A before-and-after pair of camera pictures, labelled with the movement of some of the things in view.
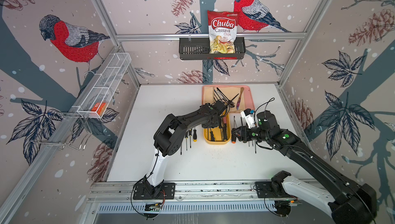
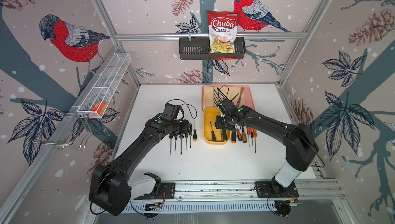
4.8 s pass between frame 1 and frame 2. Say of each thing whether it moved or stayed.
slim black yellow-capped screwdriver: stayed
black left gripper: moved
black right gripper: moved
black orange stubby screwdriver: stayed
